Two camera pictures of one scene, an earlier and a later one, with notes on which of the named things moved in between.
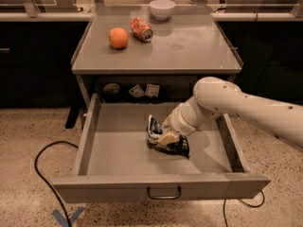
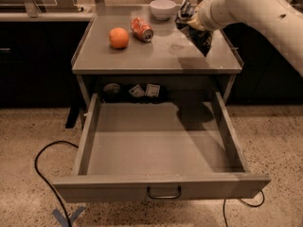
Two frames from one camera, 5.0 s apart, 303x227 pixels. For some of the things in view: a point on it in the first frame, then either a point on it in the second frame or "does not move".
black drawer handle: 166,197 does not move
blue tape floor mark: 64,220 does not move
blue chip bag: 179,146 -> 202,39
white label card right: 152,91 does not move
